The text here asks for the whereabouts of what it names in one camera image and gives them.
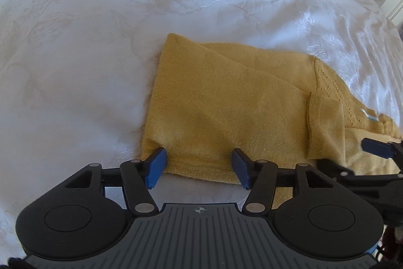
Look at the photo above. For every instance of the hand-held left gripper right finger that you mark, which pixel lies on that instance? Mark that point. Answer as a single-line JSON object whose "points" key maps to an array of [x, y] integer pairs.
{"points": [[241, 166]]}

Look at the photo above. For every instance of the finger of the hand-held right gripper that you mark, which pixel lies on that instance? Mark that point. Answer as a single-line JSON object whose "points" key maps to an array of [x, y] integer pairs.
{"points": [[333, 168], [374, 146]]}

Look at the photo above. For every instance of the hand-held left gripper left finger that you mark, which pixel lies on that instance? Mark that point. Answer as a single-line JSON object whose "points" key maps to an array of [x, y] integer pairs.
{"points": [[156, 166]]}

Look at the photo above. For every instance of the yellow knit sweater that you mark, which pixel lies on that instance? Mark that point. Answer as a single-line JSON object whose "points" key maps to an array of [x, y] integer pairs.
{"points": [[236, 98]]}

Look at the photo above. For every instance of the dark red rug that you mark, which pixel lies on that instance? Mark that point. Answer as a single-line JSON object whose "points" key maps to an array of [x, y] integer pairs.
{"points": [[392, 240]]}

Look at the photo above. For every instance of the white floral bedspread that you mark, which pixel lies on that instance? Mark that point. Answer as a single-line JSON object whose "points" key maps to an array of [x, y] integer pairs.
{"points": [[94, 35]]}

